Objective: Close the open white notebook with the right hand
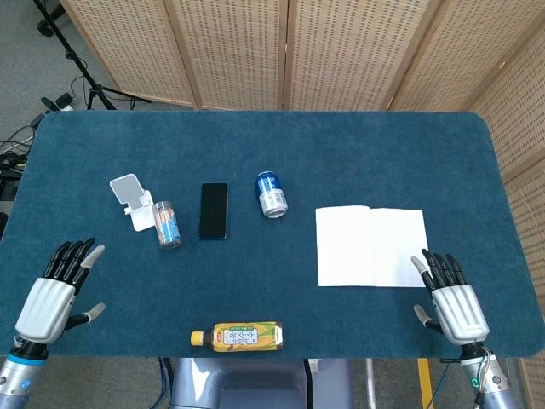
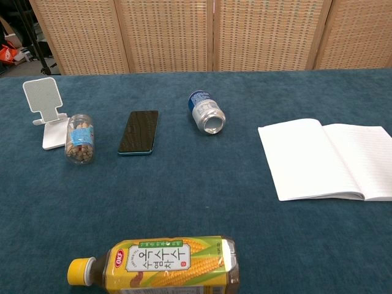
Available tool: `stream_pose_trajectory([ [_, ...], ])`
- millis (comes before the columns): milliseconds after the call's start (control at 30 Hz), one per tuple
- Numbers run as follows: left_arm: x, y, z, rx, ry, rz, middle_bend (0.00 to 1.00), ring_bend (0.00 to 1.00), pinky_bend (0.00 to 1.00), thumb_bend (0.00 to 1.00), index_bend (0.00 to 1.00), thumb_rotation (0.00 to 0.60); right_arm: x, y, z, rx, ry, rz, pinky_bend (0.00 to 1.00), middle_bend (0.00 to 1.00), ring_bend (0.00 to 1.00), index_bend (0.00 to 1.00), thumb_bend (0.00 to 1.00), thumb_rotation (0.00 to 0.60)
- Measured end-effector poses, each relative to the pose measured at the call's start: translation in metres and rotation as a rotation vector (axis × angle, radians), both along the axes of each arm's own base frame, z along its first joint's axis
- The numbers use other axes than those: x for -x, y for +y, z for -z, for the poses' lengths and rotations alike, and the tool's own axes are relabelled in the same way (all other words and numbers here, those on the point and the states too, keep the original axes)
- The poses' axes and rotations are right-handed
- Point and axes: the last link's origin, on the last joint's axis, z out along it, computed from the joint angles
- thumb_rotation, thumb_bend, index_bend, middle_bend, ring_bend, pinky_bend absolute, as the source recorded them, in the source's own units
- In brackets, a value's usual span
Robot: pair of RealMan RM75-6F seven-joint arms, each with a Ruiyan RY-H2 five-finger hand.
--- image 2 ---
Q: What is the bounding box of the woven rattan folding screen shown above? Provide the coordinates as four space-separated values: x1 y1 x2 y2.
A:
29 0 392 75

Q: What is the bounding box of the teal velvet tablecloth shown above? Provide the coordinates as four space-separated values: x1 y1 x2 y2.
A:
0 67 392 294

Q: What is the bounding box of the white lined notebook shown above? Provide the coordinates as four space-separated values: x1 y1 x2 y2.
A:
257 118 392 202

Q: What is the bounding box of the blue and silver drink can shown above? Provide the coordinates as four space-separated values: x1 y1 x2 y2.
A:
187 89 227 135

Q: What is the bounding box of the white folding phone stand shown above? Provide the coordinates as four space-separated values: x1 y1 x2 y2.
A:
22 77 70 151

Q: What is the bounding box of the clear jar of nuts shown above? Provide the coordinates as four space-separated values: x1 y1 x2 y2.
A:
64 113 95 165

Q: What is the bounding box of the yellow corn tea bottle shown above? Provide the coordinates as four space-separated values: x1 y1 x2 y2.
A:
67 235 241 294

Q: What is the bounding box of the black tripod stand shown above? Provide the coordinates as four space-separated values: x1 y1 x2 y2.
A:
12 0 58 76

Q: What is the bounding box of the orange plastic bag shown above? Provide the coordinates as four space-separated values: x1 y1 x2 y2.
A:
0 43 20 64

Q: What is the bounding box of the black smartphone with teal edge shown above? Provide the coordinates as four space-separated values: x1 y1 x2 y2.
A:
117 110 160 156

